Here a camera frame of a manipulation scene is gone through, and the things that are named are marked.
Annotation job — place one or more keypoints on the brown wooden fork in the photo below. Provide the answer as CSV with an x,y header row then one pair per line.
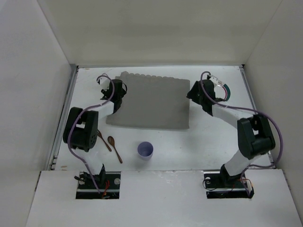
x,y
100,136

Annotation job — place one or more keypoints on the grey cloth placemat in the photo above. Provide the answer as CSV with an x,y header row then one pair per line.
x,y
153,102

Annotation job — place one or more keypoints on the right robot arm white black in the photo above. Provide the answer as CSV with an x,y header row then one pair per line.
x,y
254,135

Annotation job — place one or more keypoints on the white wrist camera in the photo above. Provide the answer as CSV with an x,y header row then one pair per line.
x,y
103,82
214,80

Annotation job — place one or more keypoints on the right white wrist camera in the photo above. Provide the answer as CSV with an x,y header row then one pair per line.
x,y
214,80

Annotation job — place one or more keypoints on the brown wooden spoon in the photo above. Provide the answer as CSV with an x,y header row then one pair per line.
x,y
111,141

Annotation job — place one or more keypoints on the aluminium table rail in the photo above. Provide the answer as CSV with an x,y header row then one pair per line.
x,y
55,147
263,161

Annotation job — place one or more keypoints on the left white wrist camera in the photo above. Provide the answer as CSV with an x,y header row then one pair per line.
x,y
103,82

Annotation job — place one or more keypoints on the right aluminium table rail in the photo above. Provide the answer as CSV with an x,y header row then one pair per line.
x,y
263,161

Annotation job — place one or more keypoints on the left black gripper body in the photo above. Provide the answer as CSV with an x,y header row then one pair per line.
x,y
117,101

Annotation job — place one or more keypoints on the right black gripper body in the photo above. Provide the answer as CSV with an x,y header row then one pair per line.
x,y
195,92

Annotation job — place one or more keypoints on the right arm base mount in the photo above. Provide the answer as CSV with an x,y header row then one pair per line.
x,y
216,188

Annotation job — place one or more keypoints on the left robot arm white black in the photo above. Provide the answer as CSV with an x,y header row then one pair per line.
x,y
81,130

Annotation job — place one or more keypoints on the purple cup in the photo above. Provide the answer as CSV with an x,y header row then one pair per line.
x,y
145,150

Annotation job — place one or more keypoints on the white plate green red rim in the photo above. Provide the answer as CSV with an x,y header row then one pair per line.
x,y
227,91

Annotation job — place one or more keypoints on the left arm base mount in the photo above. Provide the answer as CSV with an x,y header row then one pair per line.
x,y
108,187

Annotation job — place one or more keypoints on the left aluminium table rail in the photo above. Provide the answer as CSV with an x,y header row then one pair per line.
x,y
55,147

